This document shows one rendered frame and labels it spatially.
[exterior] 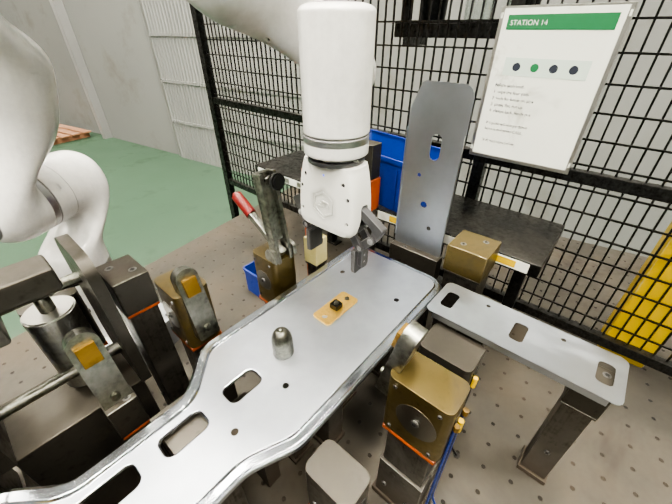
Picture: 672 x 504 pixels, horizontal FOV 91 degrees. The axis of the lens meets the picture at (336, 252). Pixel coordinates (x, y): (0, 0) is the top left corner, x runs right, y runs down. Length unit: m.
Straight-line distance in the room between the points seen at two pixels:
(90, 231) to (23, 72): 0.33
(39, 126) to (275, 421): 0.57
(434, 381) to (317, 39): 0.41
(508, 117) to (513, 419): 0.68
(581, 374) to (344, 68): 0.52
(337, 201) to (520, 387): 0.69
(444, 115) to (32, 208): 0.73
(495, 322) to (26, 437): 0.71
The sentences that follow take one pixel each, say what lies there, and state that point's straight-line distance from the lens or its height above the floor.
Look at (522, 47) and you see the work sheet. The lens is 0.90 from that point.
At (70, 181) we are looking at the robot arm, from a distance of 0.82.
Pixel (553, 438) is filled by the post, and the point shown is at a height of 0.83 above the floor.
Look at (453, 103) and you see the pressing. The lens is 0.65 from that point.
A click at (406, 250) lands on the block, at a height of 1.00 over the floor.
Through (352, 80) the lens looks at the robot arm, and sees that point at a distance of 0.40.
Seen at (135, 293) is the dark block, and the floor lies 1.09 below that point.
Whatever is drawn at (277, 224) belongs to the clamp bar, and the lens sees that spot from 0.62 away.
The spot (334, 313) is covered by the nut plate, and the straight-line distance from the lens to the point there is 0.58.
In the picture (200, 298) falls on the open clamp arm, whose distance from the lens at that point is 0.58.
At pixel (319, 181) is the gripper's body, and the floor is 1.25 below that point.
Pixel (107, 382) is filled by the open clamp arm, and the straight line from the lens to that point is 0.56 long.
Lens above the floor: 1.41
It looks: 34 degrees down
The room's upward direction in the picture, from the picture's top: straight up
